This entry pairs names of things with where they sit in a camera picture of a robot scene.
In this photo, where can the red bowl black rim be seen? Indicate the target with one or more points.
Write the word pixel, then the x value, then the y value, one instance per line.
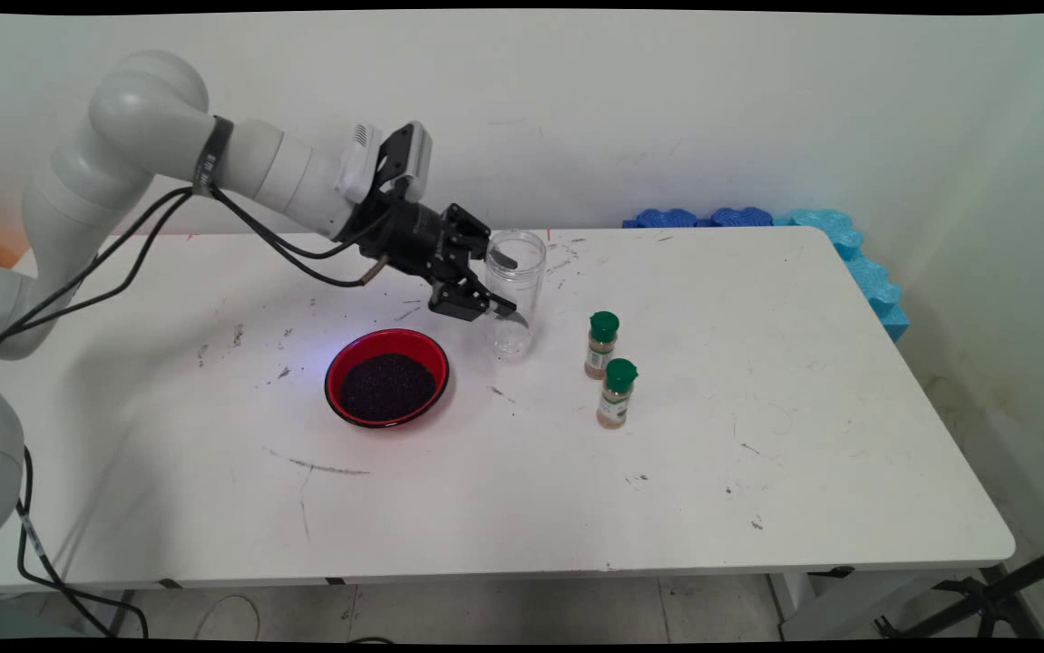
pixel 337 399

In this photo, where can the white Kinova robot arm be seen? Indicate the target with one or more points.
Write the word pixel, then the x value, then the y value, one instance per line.
pixel 141 113

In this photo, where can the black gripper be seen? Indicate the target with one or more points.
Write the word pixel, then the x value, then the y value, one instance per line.
pixel 408 238

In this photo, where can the white table leg frame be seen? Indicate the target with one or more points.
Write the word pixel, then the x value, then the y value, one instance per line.
pixel 848 608

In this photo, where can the spice bottle green cap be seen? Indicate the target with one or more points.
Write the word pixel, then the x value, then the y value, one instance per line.
pixel 601 349
pixel 617 399

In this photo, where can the dark blue foam tile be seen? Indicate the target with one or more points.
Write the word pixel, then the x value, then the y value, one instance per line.
pixel 662 219
pixel 741 217

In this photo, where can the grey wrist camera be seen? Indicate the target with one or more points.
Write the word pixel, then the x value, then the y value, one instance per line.
pixel 413 159

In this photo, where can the black tripod stand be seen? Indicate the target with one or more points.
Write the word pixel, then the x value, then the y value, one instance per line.
pixel 984 599

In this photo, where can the clear plastic jar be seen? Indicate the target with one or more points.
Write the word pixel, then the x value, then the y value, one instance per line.
pixel 522 340

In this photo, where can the white table leg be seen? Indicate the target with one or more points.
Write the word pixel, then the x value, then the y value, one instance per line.
pixel 104 615

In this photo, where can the black seeds pile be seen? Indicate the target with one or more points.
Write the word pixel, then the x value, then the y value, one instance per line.
pixel 387 388

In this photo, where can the light blue foam tiles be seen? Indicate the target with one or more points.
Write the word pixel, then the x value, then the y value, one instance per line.
pixel 866 272

